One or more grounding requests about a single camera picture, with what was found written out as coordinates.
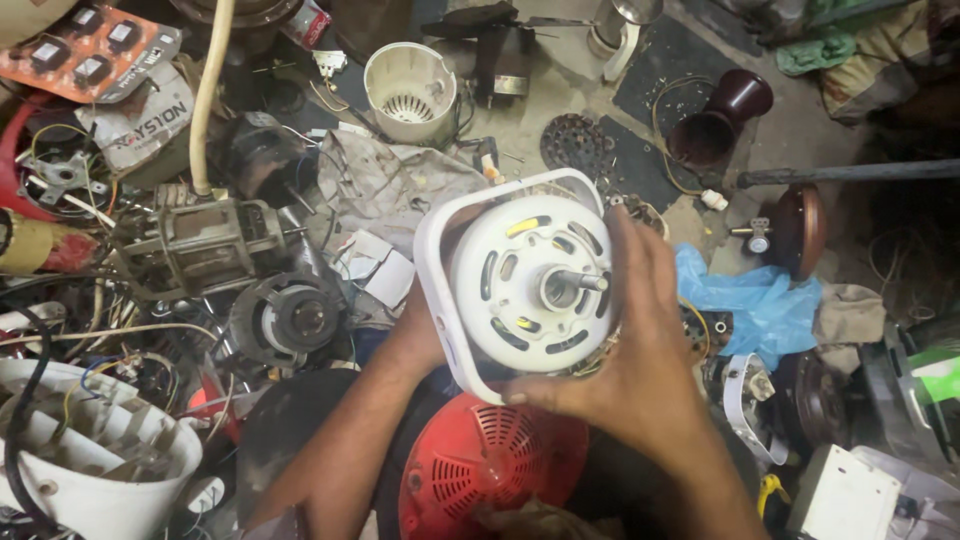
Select person's right hand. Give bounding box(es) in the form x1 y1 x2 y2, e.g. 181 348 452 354
500 204 717 460

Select person's left hand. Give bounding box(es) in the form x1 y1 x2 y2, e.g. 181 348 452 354
388 279 451 378

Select white square plastic motor housing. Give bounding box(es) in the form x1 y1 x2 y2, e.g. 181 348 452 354
413 168 625 407

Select white electric motor with shaft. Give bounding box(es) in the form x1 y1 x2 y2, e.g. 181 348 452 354
448 195 622 378

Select white paper boxes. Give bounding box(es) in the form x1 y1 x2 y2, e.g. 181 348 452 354
336 228 417 310

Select blue plastic bag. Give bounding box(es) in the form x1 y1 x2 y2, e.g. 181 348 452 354
674 243 824 373

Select black round motor with pulley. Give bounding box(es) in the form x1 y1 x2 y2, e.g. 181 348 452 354
228 270 348 370

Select dirty grey cloth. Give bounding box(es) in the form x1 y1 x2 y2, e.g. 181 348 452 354
317 130 490 258

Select red vented plastic cover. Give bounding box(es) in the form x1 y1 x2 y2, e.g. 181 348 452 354
397 393 591 540

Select small metal valve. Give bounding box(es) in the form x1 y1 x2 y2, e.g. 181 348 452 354
730 216 774 257

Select brown round metal cover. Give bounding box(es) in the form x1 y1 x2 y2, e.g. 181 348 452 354
771 183 828 284

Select beige cloth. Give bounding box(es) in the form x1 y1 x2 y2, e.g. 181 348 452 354
813 282 888 348

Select black perforated metal disc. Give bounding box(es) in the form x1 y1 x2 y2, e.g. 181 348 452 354
539 112 618 183

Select grey metal electric motor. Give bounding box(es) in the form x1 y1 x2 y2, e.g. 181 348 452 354
111 183 310 303

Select dusty black motor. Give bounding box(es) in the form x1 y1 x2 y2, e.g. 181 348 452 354
208 111 310 213

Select white perforated plastic cup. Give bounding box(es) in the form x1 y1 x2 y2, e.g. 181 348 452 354
363 41 459 148

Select maroon plastic funnel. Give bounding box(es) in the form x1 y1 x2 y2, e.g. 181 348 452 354
665 69 776 171

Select dark metal pipe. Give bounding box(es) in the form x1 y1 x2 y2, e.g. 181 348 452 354
736 158 960 190

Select green plastic part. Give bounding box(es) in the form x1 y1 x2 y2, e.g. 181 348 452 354
906 343 960 408

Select black motor with fan blade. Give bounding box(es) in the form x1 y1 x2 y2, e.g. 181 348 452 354
418 0 603 108

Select black rubber mat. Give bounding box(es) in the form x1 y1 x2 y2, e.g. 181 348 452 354
597 15 745 214

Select red and white can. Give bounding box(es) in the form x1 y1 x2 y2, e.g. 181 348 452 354
280 0 333 51

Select grey printed cardboard box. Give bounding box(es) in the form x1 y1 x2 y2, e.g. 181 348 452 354
73 63 198 179

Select green cloth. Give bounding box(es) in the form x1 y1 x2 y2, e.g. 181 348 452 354
775 33 858 78

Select white plastic appliance base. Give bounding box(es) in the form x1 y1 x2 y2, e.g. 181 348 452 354
0 357 205 540

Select yellow and red cylinder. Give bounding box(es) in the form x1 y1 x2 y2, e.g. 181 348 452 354
0 209 104 276

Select orange blister card black parts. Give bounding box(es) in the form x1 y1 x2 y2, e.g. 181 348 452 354
0 3 183 105

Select red plastic housing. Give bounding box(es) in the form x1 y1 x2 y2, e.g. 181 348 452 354
0 93 63 224

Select white curved plastic bracket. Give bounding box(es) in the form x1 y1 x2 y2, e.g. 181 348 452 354
722 351 790 467

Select yellow handled tool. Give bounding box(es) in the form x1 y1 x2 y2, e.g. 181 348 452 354
756 473 793 520

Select yellow wire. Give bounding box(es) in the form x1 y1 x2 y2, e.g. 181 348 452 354
650 74 715 198

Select tangle of coloured wires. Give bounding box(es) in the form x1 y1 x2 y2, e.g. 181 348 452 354
0 273 241 451

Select cream rubber hose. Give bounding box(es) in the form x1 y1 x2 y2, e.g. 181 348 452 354
188 0 237 198

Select steel jar with white handle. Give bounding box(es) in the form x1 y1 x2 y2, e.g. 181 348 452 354
586 0 666 84

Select grey metal motor bracket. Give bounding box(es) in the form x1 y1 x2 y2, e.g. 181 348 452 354
21 145 96 209

